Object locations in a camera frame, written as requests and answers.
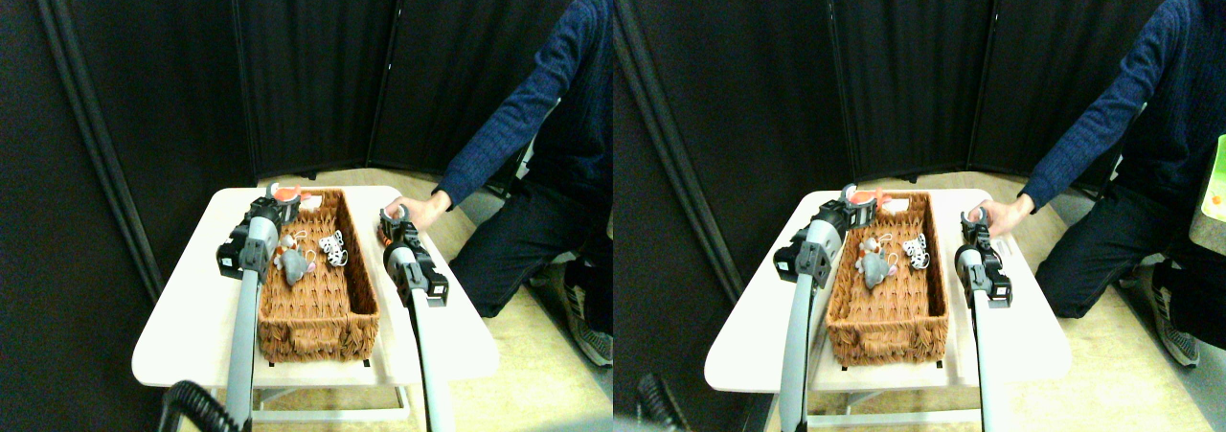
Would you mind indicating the black curtain stand pole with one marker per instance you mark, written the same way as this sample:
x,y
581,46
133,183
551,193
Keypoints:
x,y
110,154
685,154

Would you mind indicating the person's hand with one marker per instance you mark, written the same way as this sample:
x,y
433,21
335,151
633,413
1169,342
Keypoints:
x,y
1010,214
421,212

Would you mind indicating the brown wicker basket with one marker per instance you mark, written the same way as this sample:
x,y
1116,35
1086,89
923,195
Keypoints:
x,y
886,322
316,317

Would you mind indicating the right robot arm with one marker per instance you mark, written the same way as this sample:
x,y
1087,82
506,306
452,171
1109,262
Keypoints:
x,y
980,375
423,375

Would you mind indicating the person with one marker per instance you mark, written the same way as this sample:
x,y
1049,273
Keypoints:
x,y
517,250
1101,255

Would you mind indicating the green and beige box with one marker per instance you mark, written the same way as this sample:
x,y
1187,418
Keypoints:
x,y
1209,231

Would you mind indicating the orange and white toy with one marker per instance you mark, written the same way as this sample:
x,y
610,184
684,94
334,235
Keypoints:
x,y
869,244
286,242

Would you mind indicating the red star toy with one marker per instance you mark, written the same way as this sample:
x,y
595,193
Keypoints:
x,y
867,200
289,198

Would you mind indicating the white spotted dog toy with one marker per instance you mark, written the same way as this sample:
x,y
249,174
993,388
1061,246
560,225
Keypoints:
x,y
917,252
332,251

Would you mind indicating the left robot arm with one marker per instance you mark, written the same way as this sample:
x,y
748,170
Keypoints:
x,y
809,355
247,355

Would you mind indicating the low white table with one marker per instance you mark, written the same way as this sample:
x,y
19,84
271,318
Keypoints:
x,y
476,341
1049,346

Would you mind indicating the grey mouse toy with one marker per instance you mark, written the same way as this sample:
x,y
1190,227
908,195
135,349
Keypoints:
x,y
292,267
874,271

